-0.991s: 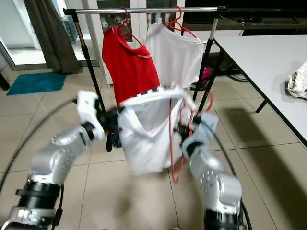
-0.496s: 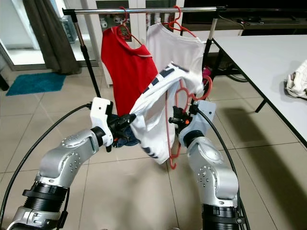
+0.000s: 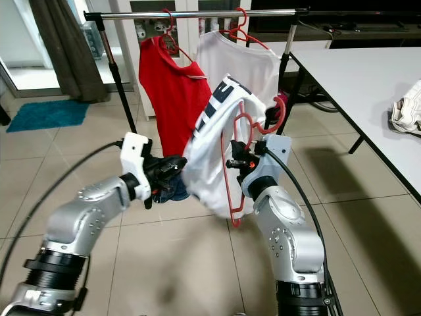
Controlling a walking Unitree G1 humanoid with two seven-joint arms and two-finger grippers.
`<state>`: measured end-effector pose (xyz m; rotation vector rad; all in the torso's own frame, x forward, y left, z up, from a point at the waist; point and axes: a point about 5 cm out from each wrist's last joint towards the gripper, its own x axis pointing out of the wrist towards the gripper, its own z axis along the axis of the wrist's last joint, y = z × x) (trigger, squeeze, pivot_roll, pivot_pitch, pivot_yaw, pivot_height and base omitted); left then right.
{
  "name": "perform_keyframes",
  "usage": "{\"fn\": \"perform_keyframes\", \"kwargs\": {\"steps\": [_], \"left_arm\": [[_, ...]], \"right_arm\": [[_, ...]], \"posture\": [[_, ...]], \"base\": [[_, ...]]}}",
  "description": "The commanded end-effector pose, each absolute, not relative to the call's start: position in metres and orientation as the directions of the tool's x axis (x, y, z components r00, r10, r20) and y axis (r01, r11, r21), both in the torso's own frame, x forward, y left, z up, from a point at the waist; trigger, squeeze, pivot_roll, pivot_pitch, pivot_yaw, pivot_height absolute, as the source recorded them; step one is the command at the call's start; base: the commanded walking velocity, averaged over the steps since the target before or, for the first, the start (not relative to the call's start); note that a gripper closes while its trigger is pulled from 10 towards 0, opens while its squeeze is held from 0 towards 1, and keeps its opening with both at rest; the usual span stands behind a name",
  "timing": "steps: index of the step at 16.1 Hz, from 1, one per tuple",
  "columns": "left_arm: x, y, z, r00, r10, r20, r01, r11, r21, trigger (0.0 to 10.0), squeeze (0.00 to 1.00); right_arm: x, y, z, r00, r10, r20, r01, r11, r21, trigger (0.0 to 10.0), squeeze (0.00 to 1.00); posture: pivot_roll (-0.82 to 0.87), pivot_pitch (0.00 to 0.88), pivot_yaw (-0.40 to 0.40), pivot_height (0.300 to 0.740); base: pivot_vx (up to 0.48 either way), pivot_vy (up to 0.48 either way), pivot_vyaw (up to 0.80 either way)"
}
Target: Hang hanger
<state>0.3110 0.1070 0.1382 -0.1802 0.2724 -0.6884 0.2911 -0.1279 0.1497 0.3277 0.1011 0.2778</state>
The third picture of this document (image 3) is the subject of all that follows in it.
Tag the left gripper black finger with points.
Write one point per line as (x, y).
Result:
(174, 173)
(174, 161)

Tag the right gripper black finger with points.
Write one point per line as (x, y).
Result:
(242, 146)
(231, 163)

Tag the white shirt black print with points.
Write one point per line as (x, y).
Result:
(210, 164)

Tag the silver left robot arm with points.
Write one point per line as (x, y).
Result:
(85, 217)

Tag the pink container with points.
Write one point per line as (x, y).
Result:
(281, 104)

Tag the red shirt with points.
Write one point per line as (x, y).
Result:
(174, 99)

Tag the plain white shirt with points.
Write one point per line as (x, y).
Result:
(243, 62)

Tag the teal floor mat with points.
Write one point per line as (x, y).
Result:
(43, 115)

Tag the chrome black clothes rack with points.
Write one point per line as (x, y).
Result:
(197, 14)

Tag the white table black legs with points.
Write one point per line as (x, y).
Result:
(368, 85)

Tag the dark grey curtain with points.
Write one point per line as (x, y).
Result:
(69, 52)

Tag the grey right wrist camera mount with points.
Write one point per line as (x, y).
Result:
(273, 158)

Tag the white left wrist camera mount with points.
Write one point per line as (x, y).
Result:
(135, 155)

